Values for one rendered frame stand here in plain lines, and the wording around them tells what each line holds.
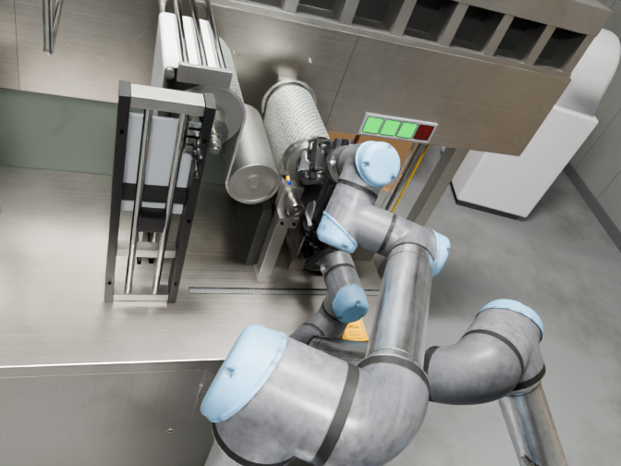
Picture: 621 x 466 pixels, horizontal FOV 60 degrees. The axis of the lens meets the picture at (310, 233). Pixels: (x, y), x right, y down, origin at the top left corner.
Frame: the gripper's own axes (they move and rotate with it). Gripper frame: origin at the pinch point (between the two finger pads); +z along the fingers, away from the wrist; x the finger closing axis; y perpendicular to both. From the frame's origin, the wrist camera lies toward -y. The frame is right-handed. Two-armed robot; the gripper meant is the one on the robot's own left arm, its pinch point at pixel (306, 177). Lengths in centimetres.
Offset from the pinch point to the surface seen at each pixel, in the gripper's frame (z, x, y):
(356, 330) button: 4.8, -18.5, -37.2
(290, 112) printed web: 9.4, 1.7, 15.3
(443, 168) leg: 61, -79, 10
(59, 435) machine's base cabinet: 27, 50, -68
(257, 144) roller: 9.4, 9.3, 6.8
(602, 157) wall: 199, -326, 44
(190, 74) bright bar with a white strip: -11.6, 28.7, 16.4
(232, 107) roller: -4.0, 18.8, 12.5
